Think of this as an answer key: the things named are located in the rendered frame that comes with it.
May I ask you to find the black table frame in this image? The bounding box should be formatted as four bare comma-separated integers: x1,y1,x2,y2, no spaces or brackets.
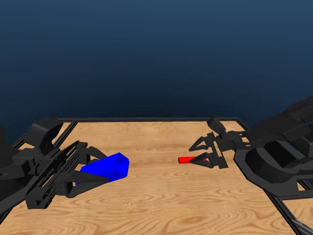
0,117,313,235

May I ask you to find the thin red peg bar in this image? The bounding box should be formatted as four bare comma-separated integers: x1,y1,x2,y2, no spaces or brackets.
178,156,207,165

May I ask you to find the blue hollow socket block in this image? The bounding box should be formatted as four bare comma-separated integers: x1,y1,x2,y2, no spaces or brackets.
75,152,130,186

